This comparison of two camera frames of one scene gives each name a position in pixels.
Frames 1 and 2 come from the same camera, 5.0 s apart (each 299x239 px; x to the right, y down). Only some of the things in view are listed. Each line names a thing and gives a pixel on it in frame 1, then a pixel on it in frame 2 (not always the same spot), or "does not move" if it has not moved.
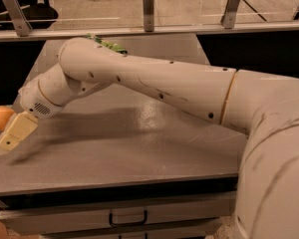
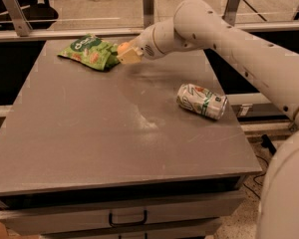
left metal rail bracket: (21, 22) does not move
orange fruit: (0, 116) -> (123, 47)
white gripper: (36, 103) -> (147, 43)
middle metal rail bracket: (149, 8) does not move
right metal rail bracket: (231, 6) does not move
